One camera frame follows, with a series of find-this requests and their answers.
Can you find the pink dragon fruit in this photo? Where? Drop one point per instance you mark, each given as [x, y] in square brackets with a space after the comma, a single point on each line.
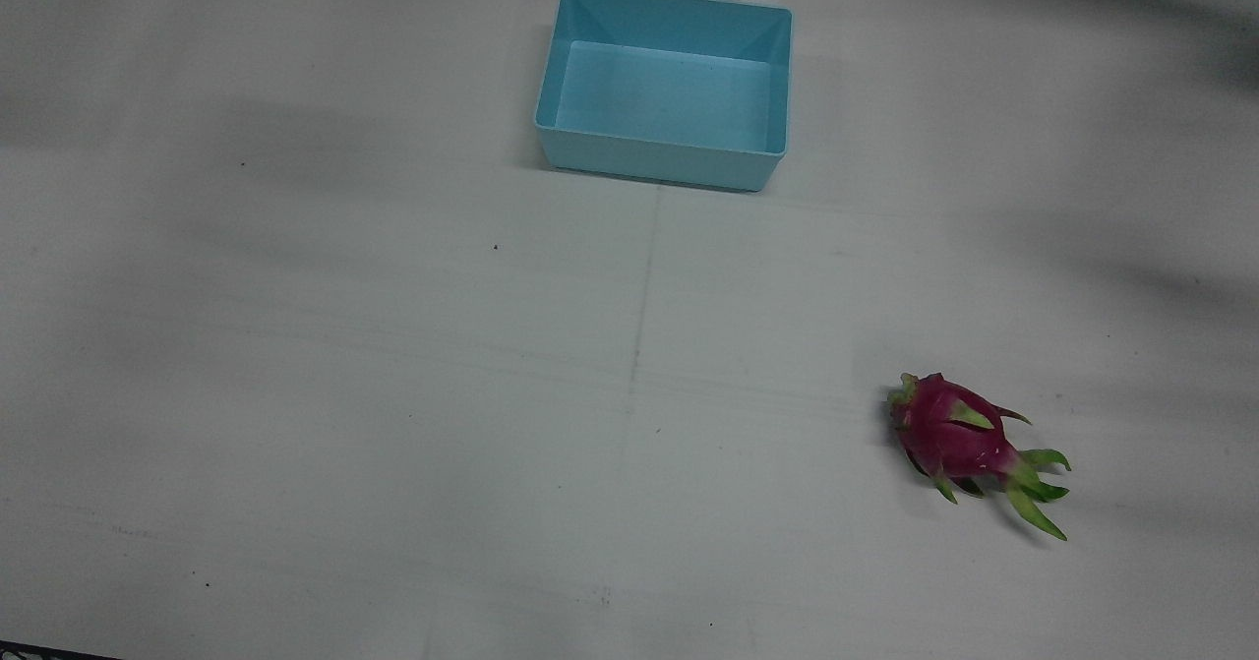
[954, 434]

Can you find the light blue plastic bin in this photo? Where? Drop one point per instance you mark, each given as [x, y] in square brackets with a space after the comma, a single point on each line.
[669, 99]

